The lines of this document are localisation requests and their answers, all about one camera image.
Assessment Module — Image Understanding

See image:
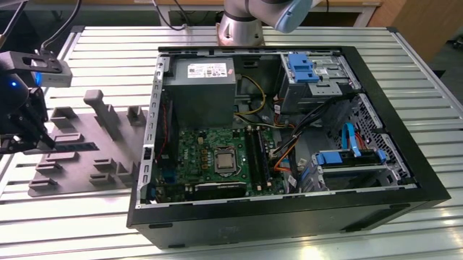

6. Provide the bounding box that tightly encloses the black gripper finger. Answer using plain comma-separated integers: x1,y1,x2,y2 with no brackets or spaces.
0,134,37,155
9,86,57,151

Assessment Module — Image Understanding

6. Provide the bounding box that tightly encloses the blue RAM stick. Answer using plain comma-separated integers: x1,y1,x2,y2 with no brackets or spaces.
22,142,100,155

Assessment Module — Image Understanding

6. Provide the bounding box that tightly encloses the black RAM slot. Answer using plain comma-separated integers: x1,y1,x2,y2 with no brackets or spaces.
245,125,261,191

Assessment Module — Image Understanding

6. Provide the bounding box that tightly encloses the grey parts rack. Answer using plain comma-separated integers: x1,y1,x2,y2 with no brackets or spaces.
26,89,149,197

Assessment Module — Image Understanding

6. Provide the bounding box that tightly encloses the green motherboard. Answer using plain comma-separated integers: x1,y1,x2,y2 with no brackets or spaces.
150,126,289,203

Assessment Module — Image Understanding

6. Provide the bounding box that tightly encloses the grey power supply unit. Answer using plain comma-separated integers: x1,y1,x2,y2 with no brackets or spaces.
164,57,237,129

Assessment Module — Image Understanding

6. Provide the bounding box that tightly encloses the silver CPU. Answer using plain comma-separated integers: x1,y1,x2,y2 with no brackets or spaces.
216,154,236,168

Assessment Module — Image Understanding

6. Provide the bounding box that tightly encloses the metal socket cover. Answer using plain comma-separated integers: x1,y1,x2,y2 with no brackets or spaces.
212,146,238,177

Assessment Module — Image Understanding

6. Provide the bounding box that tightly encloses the black graphics card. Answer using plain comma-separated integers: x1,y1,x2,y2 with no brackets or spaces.
184,180,246,202

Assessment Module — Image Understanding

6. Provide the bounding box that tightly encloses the black PC case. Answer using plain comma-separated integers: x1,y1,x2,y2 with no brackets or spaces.
125,45,452,249

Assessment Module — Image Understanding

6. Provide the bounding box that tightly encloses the hard disk in blue carrier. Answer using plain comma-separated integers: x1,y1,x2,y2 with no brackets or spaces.
312,150,388,167

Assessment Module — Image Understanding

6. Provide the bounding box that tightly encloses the metal drive cage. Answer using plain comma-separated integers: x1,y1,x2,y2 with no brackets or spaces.
277,51,362,114

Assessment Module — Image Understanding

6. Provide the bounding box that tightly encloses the metal disk bay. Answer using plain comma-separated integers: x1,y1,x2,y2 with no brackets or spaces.
310,162,398,190

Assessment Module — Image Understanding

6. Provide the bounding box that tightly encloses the brown wooden cabinet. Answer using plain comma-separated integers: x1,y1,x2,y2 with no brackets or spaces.
366,0,463,63

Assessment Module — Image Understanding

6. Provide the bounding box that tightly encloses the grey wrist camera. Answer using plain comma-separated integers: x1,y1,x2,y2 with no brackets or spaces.
30,61,73,88

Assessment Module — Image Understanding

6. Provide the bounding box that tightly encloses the black camera bracket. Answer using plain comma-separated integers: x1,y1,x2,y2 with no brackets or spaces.
0,51,61,74

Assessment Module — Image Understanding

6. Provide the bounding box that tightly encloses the black camera cable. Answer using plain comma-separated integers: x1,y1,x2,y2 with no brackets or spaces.
0,0,29,48
38,0,82,54

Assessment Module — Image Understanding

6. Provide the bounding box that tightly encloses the thin red wire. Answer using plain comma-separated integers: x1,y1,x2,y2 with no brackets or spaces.
160,102,170,152

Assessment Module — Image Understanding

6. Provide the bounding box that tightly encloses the black cable with silver plug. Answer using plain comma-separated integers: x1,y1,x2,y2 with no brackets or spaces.
150,0,190,31

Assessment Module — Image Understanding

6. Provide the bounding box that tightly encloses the yellow wire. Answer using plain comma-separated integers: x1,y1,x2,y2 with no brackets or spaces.
233,75,294,128

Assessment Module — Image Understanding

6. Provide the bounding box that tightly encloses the orange wire bundle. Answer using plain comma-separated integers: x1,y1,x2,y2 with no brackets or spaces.
272,154,292,173

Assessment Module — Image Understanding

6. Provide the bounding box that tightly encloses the black white wire bundle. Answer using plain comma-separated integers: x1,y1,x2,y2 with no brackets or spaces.
269,135,302,158

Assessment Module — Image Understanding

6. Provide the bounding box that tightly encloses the blue plastic drive bracket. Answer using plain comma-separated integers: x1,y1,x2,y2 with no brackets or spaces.
286,53,321,83

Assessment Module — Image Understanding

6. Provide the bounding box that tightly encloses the black flat cable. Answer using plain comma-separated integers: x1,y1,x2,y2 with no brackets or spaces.
288,92,357,141

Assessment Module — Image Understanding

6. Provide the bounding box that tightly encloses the blue flat wire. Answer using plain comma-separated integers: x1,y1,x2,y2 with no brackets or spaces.
340,122,362,158

